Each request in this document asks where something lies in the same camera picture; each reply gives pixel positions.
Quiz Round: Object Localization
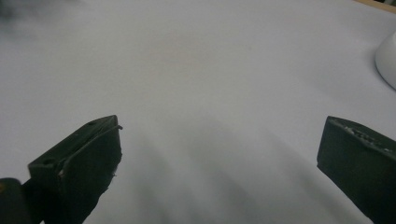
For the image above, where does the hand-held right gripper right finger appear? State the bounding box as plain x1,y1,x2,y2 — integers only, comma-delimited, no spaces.
317,116,396,224

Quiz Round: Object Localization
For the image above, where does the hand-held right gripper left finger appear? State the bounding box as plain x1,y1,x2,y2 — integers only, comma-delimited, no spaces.
27,114,123,224

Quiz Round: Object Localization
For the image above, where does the white bowl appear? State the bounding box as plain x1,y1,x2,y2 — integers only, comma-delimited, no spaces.
375,31,396,91

